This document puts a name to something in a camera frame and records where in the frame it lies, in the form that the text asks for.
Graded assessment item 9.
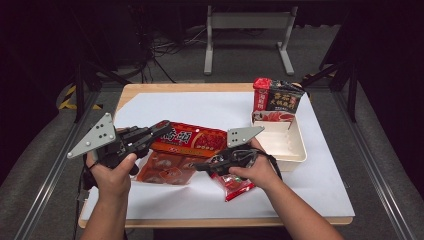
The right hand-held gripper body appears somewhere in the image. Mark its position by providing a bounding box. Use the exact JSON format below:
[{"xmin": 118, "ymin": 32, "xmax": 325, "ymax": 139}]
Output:
[{"xmin": 213, "ymin": 125, "xmax": 268, "ymax": 177}]

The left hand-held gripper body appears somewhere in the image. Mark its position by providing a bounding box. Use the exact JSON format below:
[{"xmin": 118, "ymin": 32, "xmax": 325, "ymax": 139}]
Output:
[{"xmin": 66, "ymin": 112, "xmax": 153, "ymax": 176}]

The large orange seasoning packet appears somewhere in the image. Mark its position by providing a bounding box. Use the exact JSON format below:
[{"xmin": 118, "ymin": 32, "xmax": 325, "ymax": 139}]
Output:
[{"xmin": 135, "ymin": 121, "xmax": 229, "ymax": 186}]

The small red clear packet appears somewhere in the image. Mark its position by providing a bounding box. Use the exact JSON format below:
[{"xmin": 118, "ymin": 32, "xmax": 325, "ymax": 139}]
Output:
[{"xmin": 209, "ymin": 171, "xmax": 257, "ymax": 203}]

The cream plastic container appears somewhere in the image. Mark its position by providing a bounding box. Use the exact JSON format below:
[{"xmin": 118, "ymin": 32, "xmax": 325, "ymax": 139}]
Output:
[{"xmin": 250, "ymin": 110, "xmax": 308, "ymax": 173}]

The black red meat-picture packet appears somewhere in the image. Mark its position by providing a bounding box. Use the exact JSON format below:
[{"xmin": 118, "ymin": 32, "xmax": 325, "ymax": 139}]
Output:
[{"xmin": 251, "ymin": 77, "xmax": 306, "ymax": 124}]

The person's right hand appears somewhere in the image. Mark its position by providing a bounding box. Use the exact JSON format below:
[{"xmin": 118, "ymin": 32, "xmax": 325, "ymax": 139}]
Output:
[{"xmin": 228, "ymin": 137, "xmax": 282, "ymax": 193}]

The person's left hand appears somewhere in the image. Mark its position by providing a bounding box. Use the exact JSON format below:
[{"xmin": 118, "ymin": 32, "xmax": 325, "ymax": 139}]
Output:
[{"xmin": 85, "ymin": 152, "xmax": 138, "ymax": 202}]

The white table mat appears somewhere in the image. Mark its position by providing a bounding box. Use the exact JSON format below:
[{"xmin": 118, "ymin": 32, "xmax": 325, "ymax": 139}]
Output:
[{"xmin": 81, "ymin": 91, "xmax": 356, "ymax": 222}]

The yellow black striped tape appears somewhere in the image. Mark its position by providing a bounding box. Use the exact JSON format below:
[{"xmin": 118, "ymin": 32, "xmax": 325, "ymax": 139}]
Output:
[{"xmin": 57, "ymin": 84, "xmax": 104, "ymax": 111}]

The wooden table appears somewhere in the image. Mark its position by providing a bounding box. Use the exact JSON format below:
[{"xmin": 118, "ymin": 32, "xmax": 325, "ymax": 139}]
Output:
[{"xmin": 77, "ymin": 82, "xmax": 355, "ymax": 230}]

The grey metal stand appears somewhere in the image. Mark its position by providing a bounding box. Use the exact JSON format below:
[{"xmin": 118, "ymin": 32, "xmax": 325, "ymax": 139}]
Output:
[{"xmin": 203, "ymin": 4, "xmax": 299, "ymax": 76}]

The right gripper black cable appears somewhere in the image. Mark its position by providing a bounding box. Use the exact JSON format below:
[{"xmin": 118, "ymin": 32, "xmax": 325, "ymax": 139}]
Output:
[{"xmin": 251, "ymin": 148, "xmax": 284, "ymax": 182}]

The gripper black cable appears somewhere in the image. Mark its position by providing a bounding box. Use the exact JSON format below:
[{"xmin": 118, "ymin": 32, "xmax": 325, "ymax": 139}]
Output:
[
  {"xmin": 73, "ymin": 153, "xmax": 98, "ymax": 240},
  {"xmin": 251, "ymin": 148, "xmax": 284, "ymax": 182}
]

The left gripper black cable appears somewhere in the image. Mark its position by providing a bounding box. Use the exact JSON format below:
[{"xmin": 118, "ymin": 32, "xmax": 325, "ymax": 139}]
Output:
[{"xmin": 73, "ymin": 153, "xmax": 98, "ymax": 240}]

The black frame stand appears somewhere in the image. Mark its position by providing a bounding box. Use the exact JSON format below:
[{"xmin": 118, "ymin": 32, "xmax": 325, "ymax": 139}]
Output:
[
  {"xmin": 300, "ymin": 58, "xmax": 360, "ymax": 124},
  {"xmin": 73, "ymin": 58, "xmax": 132, "ymax": 124}
]

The aluminium floor rail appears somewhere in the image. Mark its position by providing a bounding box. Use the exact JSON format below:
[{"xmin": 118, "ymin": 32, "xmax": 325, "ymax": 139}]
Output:
[
  {"xmin": 332, "ymin": 89, "xmax": 416, "ymax": 240},
  {"xmin": 14, "ymin": 89, "xmax": 102, "ymax": 240}
]

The bundle of floor cables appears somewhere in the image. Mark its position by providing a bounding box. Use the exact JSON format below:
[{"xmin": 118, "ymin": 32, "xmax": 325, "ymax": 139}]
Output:
[{"xmin": 131, "ymin": 4, "xmax": 209, "ymax": 84}]

